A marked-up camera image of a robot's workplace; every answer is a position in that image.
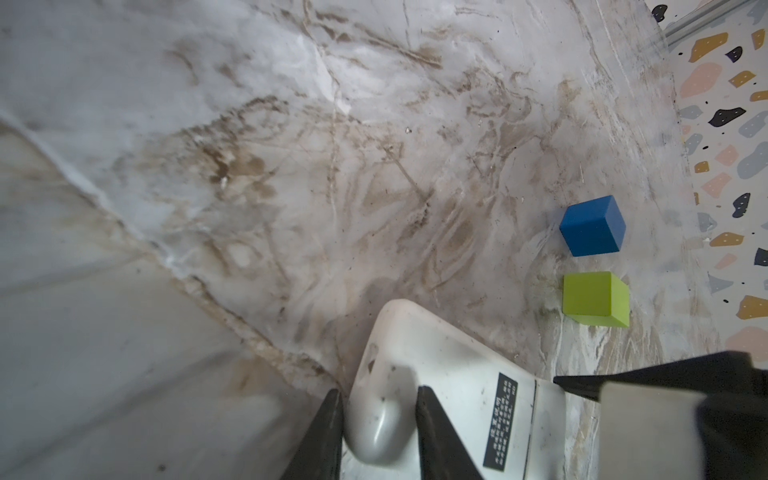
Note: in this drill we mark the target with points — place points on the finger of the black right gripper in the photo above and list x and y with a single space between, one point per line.
733 430
730 372

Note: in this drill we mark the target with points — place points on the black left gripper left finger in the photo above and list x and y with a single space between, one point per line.
318 456

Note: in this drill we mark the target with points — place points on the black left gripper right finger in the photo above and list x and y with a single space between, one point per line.
442 454

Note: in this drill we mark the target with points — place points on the white red remote control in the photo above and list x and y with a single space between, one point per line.
510 423

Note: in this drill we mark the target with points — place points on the white battery cover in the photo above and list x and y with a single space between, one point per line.
649 433

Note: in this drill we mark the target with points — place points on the green cube block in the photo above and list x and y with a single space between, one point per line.
596 299

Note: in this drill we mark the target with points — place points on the blue cube block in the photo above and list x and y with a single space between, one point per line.
594 227

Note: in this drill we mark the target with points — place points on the aluminium corner post right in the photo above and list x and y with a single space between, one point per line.
699 19

